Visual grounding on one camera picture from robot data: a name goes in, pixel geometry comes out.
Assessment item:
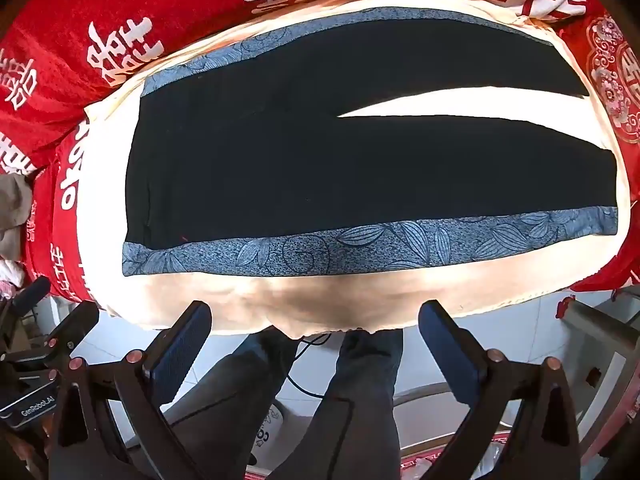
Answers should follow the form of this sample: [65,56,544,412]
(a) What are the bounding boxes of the grey metal stool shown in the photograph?
[564,287,640,461]

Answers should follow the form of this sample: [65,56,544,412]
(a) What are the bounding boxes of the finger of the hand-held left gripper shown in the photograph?
[9,277,52,312]
[46,302,101,382]

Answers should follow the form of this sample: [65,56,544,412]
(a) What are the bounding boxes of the black pants with blue trim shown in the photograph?
[121,7,621,278]

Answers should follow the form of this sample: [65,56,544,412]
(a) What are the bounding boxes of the person's leg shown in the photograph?
[304,329,406,480]
[164,327,301,480]

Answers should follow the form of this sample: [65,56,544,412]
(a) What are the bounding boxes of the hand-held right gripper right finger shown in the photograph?
[418,300,582,480]

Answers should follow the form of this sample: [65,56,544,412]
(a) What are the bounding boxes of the red embroidered pillow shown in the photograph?
[560,12,640,147]

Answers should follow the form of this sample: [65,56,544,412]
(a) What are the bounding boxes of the red patterned mat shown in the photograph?
[400,432,508,480]

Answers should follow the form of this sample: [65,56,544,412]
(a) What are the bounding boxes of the brown cloth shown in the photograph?
[0,174,35,261]

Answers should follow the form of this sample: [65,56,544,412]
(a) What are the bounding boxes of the person's left leg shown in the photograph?
[164,327,301,480]

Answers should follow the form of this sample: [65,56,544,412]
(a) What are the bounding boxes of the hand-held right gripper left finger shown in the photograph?
[50,300,214,480]

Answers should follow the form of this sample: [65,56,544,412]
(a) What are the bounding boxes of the white slipper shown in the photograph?
[249,404,292,467]

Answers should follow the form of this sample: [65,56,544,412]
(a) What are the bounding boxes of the person's right leg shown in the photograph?
[304,329,406,480]

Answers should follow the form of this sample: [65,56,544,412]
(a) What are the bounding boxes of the black cable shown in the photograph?
[279,332,347,402]

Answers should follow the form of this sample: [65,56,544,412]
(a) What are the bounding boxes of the red blanket with white characters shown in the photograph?
[0,0,640,306]

